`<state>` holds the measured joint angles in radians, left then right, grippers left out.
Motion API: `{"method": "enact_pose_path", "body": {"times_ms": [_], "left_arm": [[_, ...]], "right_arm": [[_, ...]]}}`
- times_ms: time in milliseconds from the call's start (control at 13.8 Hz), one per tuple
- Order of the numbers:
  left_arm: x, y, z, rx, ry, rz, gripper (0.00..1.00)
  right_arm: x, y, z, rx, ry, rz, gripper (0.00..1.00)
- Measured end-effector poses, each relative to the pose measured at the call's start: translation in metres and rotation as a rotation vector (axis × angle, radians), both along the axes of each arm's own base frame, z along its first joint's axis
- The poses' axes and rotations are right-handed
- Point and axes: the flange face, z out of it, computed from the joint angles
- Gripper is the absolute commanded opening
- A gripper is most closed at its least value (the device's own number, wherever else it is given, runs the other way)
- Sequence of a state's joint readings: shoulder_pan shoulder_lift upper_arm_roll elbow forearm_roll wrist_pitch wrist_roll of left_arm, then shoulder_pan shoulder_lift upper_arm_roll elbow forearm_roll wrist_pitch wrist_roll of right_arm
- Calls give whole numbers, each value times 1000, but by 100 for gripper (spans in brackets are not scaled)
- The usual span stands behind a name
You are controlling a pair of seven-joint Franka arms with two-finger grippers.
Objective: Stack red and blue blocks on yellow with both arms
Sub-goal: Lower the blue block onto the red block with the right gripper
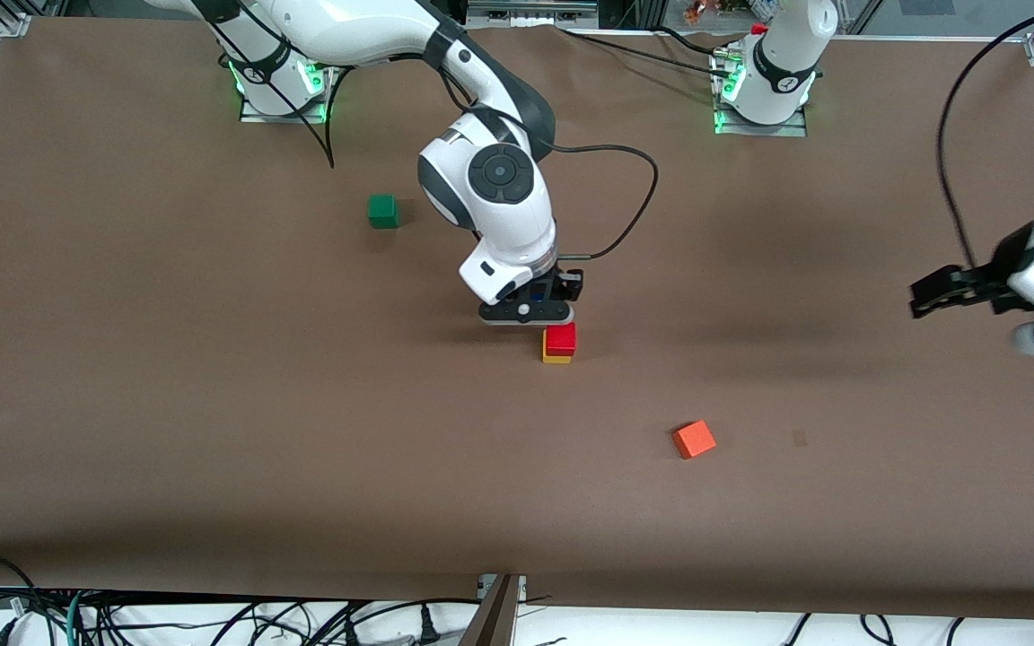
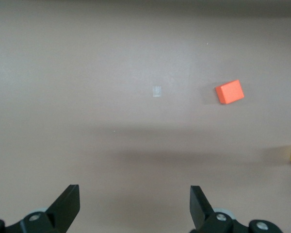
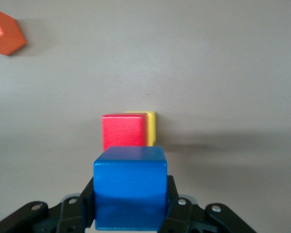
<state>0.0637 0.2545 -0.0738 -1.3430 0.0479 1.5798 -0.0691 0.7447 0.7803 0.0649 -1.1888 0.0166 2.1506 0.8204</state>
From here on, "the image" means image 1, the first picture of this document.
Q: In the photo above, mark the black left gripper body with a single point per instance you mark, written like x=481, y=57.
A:
x=999, y=278

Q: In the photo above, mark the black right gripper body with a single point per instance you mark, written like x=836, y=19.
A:
x=565, y=286

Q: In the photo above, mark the red block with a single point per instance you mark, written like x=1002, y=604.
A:
x=560, y=339

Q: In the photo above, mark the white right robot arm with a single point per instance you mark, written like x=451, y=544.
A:
x=499, y=197

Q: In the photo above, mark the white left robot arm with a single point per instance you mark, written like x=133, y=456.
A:
x=782, y=54

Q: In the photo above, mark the yellow block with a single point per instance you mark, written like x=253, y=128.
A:
x=556, y=359

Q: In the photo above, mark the green block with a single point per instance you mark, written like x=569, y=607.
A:
x=382, y=211

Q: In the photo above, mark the orange block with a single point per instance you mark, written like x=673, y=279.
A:
x=694, y=440

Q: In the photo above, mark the brown table cover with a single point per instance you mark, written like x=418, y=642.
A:
x=481, y=493

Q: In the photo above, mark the grey power strip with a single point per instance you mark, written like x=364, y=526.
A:
x=530, y=11

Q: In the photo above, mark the metal table edge bracket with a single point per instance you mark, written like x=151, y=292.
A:
x=495, y=619

